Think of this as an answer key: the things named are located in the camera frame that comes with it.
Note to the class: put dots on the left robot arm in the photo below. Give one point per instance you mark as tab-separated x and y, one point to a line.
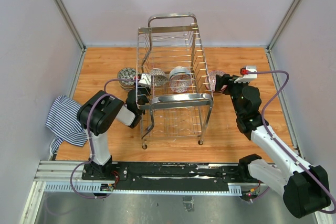
96	117

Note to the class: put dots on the red ikat pattern bowl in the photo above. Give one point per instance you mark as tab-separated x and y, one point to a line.
210	81

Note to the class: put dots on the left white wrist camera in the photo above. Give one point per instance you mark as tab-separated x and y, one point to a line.
145	80

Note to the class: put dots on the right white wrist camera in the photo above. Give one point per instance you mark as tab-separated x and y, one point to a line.
248	74

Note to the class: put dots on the yellow rim leaf bowl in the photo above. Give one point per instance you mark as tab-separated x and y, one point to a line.
126	88

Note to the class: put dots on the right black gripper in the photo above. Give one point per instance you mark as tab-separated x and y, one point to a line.
222	81

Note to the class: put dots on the red geometric pattern bowl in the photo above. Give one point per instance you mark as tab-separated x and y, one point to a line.
180	83

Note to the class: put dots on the brown diamond pattern bowl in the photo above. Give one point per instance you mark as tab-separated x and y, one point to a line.
159	77

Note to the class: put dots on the aluminium frame rail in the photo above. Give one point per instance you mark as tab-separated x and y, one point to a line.
64	13

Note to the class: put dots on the blue striped cloth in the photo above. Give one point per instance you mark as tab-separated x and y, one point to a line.
62	121

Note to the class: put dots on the grey slotted cable duct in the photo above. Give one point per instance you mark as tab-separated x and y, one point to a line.
204	188

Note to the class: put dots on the plain white bowl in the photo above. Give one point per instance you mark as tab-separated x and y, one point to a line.
178	70

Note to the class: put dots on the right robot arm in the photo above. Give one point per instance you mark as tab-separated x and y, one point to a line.
304	188

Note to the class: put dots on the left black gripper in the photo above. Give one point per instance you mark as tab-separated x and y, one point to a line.
150	93

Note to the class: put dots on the black leaf coral bowl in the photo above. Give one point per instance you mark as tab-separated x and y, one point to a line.
127	76

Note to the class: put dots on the silver wire dish rack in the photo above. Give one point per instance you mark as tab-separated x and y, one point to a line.
168	41

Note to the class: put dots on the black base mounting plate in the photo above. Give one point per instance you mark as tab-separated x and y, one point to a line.
185	173

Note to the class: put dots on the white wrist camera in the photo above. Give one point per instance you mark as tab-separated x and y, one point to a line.
145	80
248	74

